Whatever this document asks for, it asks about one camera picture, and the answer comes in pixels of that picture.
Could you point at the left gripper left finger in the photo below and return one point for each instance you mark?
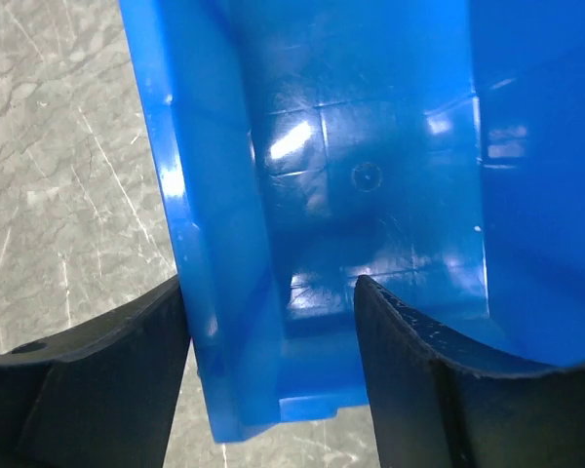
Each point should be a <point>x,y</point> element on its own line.
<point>101,394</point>

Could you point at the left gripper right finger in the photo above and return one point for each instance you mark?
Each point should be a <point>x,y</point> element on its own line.
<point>439,398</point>

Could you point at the blue three-compartment plastic bin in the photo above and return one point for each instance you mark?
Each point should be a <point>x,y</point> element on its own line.
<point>437,147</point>

